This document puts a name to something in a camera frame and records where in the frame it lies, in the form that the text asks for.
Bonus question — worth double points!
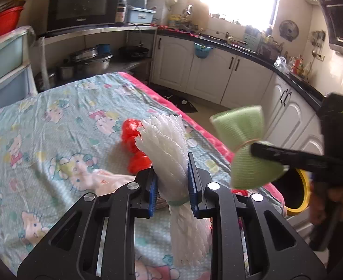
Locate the hanging kitchen utensils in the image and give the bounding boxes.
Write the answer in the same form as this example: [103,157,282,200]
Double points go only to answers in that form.
[312,31,327,48]

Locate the black floor mat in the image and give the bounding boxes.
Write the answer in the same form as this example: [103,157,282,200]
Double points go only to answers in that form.
[164,95,198,114]

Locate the clear crumpled plastic bag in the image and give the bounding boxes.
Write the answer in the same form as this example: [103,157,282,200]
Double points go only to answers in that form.
[275,56,289,70]

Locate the blender with red label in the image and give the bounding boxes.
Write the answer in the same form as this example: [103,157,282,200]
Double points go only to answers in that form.
[116,0,137,23]

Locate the round wall vent fan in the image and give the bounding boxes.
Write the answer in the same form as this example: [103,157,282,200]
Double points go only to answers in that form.
[279,20,299,42]

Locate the small steel pot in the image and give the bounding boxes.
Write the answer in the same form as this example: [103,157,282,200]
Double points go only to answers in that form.
[57,64,74,81]

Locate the pale green drawer organizer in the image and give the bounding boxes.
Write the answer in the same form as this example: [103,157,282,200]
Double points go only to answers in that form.
[243,26,262,50]

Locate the black microwave oven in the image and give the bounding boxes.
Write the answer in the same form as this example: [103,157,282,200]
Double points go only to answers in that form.
[47,0,122,32]

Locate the blue plastic basket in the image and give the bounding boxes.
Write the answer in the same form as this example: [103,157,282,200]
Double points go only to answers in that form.
[127,6,156,24]

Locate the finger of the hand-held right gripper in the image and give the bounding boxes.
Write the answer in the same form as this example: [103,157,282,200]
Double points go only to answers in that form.
[250,141,327,172]

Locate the steel kitchen shelf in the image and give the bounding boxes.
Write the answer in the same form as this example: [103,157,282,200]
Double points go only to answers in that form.
[36,25,159,94]

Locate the blue hanging cabinet bin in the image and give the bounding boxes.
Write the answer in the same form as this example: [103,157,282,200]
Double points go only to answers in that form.
[193,42,214,59]

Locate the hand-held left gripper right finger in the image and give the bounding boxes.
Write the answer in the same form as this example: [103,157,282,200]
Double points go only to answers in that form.
[187,152,327,280]

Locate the black range hood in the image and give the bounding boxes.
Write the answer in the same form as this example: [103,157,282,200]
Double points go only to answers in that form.
[313,0,343,55]

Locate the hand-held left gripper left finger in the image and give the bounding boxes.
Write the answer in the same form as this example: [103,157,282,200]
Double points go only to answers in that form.
[17,167,160,280]

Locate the yellow rimmed black trash bin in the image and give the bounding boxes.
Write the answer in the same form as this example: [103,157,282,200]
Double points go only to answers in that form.
[272,168,311,217]

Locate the pale blue plastic drawer unit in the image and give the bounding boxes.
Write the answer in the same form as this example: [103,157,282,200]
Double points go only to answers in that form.
[0,26,39,113]

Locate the black frying pan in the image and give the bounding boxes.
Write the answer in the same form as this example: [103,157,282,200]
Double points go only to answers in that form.
[118,46,150,59]

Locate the green foam fruit net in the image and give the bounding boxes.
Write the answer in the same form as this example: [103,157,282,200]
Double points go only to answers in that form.
[209,105,290,189]

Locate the white kitchen cabinets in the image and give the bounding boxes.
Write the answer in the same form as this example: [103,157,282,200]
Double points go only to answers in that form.
[152,33,327,167]

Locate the cartoon printed blanket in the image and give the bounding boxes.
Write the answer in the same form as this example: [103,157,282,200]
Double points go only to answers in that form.
[0,72,286,280]

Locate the white foam fruit net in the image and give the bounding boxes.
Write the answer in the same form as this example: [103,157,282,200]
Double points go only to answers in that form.
[134,114,213,267]

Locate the white plastic bag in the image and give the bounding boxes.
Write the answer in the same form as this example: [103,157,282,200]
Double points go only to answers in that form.
[92,168,137,196]

